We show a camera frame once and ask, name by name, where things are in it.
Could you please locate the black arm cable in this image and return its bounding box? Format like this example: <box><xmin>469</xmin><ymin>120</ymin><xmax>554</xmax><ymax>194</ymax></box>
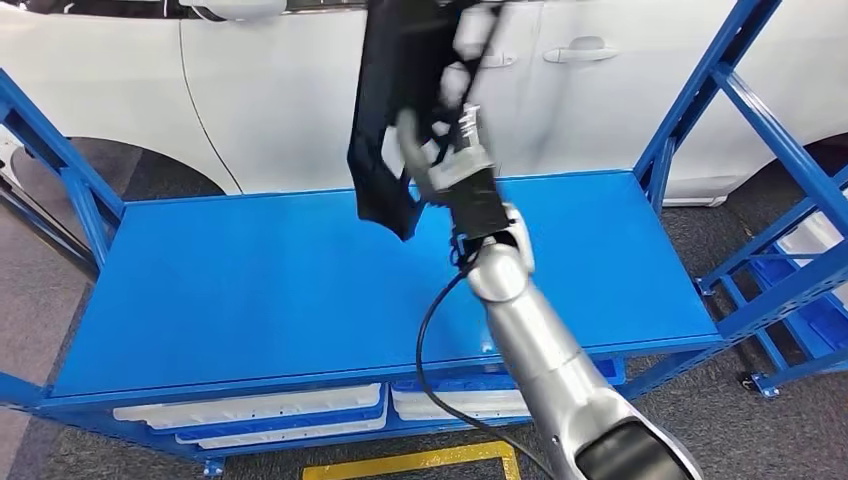
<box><xmin>414</xmin><ymin>231</ymin><xmax>558</xmax><ymax>480</ymax></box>

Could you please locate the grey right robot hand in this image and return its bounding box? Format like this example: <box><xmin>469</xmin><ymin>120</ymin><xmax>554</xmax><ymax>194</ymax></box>
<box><xmin>396</xmin><ymin>102</ymin><xmax>498</xmax><ymax>208</ymax></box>

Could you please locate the blue metal shelf rack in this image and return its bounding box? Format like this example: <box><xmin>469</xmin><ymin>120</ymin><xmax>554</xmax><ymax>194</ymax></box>
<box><xmin>0</xmin><ymin>0</ymin><xmax>848</xmax><ymax>480</ymax></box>
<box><xmin>694</xmin><ymin>162</ymin><xmax>848</xmax><ymax>400</ymax></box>

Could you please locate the long black plastic part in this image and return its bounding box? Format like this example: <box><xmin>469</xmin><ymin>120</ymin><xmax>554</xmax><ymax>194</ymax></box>
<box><xmin>347</xmin><ymin>0</ymin><xmax>506</xmax><ymax>244</ymax></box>

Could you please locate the white car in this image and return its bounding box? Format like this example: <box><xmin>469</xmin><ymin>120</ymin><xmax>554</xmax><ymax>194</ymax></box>
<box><xmin>0</xmin><ymin>0</ymin><xmax>848</xmax><ymax>208</ymax></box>

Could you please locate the white moulded part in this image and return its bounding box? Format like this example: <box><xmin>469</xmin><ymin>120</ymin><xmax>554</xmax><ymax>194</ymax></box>
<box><xmin>776</xmin><ymin>210</ymin><xmax>848</xmax><ymax>309</ymax></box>
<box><xmin>390</xmin><ymin>386</ymin><xmax>531</xmax><ymax>423</ymax></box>
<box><xmin>112</xmin><ymin>382</ymin><xmax>387</xmax><ymax>432</ymax></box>
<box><xmin>174</xmin><ymin>413</ymin><xmax>390</xmax><ymax>452</ymax></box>

